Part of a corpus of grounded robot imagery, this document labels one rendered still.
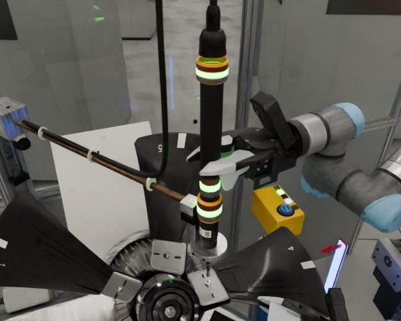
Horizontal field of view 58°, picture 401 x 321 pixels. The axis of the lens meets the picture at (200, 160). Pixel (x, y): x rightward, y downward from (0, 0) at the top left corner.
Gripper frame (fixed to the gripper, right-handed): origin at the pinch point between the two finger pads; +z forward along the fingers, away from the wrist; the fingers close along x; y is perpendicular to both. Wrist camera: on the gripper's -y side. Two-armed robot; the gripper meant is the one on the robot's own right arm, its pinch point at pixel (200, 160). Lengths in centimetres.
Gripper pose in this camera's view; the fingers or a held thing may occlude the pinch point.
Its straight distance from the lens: 56.5
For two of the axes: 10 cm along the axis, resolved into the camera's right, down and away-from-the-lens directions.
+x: -5.1, -4.9, 7.1
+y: 0.0, 8.2, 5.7
